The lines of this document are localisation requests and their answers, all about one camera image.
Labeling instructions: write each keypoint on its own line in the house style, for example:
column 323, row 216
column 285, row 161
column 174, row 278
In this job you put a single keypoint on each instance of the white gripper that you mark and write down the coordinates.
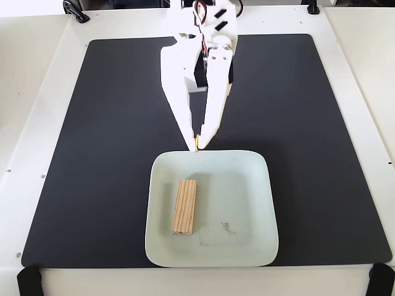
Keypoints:
column 175, row 69

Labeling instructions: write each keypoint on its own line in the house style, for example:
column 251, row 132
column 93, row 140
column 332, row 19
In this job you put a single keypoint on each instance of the light wooden block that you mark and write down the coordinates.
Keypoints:
column 185, row 208

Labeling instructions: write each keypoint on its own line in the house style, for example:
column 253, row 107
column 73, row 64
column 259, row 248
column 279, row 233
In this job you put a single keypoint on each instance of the white square plate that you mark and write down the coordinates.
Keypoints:
column 234, row 197

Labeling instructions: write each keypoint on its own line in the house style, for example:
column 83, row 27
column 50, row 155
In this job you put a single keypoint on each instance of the black rubber mat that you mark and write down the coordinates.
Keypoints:
column 277, row 108

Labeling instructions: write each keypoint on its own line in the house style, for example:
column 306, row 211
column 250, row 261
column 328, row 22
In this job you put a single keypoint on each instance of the black table clamp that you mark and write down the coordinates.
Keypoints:
column 313, row 6
column 75, row 10

